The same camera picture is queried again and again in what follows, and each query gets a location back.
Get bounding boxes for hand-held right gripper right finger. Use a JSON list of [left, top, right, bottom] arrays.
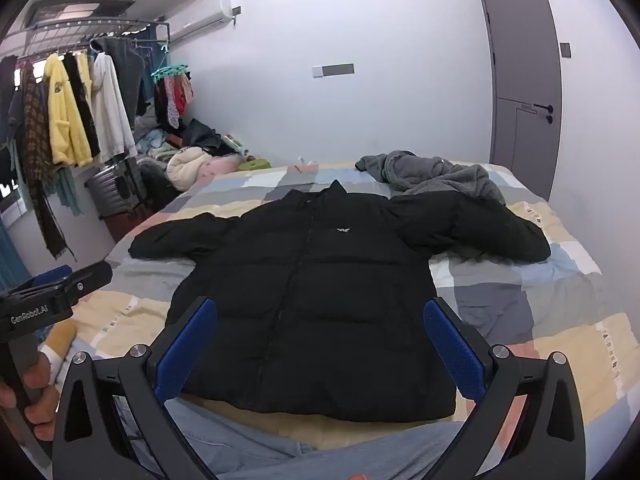
[[422, 297, 587, 480]]

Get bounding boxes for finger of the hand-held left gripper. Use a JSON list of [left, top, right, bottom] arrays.
[[7, 265, 73, 297], [54, 260, 114, 307]]

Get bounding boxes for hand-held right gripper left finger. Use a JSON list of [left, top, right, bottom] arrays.
[[51, 296, 236, 480]]

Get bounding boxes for black puffer jacket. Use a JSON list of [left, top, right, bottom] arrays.
[[129, 179, 552, 423]]

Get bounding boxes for rack of hanging clothes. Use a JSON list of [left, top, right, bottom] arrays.
[[17, 60, 76, 261]]

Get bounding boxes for pile of mixed clothes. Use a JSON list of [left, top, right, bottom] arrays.
[[135, 117, 271, 193]]

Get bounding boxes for hanging red and pink clothes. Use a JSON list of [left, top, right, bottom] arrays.
[[154, 72, 195, 128]]

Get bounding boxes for metal clothes rack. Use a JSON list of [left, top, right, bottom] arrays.
[[0, 16, 171, 61]]

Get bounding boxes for person's left hand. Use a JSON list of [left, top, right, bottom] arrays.
[[0, 351, 62, 442]]

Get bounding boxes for teal curtain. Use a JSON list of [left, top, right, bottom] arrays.
[[0, 220, 31, 291]]

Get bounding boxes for teal scarf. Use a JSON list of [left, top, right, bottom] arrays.
[[45, 165, 81, 216]]

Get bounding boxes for silver suitcase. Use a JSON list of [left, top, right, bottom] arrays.
[[85, 157, 151, 221]]

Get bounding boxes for person's grey trousers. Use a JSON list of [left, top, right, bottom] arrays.
[[112, 395, 468, 480]]

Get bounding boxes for patchwork bed blanket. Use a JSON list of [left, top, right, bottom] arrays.
[[37, 160, 640, 480]]

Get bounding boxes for cream plush garment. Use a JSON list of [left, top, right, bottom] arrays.
[[167, 147, 213, 191]]

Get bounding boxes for yellow fleece garment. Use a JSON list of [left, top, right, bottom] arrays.
[[42, 52, 96, 168]]

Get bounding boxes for black hanging garment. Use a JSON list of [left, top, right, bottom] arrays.
[[62, 52, 101, 158]]

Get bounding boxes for white hanging garment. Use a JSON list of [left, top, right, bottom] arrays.
[[90, 52, 138, 163]]

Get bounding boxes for grey fleece garment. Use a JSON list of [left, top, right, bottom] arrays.
[[355, 150, 507, 206]]

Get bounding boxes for dark grey hoodie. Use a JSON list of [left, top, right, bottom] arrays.
[[92, 37, 148, 118]]

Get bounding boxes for teal clip hanger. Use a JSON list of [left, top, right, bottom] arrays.
[[151, 64, 191, 81]]

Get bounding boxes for white air conditioner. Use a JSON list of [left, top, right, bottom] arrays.
[[167, 0, 236, 41]]

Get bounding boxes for grey door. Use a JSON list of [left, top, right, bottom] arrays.
[[479, 0, 563, 203]]

